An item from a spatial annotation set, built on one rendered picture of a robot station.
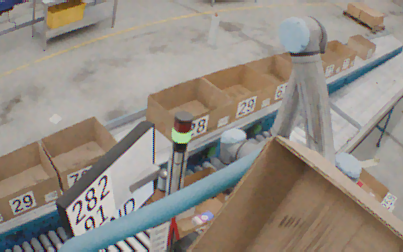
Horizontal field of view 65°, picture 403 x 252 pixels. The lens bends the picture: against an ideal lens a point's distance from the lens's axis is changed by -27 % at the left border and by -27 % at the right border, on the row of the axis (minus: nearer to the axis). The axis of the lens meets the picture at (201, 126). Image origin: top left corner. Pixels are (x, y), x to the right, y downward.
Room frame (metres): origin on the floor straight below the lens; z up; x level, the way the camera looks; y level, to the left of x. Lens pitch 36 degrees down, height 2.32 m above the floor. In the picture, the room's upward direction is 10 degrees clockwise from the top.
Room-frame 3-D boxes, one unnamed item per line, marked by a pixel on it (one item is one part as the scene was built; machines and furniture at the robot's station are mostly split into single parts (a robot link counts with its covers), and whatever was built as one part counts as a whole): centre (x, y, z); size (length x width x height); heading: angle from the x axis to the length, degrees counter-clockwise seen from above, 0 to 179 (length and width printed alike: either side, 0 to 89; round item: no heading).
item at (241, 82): (2.27, -0.18, 0.96); 0.39 x 0.29 x 0.17; 138
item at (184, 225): (1.36, -0.05, 0.83); 0.39 x 0.29 x 0.17; 134
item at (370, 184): (1.67, -1.13, 0.80); 0.38 x 0.28 x 0.10; 48
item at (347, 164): (1.12, -0.60, 1.36); 0.17 x 0.15 x 0.18; 141
